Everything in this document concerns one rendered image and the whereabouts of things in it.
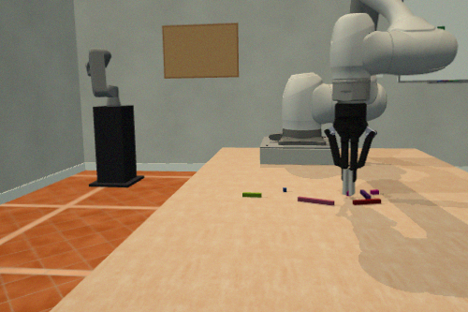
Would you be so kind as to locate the lime green rod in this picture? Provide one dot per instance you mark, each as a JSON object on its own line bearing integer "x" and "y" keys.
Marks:
{"x": 251, "y": 194}

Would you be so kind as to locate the red rod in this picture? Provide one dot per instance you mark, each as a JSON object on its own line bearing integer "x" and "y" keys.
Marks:
{"x": 369, "y": 201}

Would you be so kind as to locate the purple rod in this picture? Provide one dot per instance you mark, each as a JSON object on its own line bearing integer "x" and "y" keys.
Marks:
{"x": 365, "y": 194}

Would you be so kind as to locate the pink rod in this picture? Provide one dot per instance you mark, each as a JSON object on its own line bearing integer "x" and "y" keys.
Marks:
{"x": 318, "y": 201}

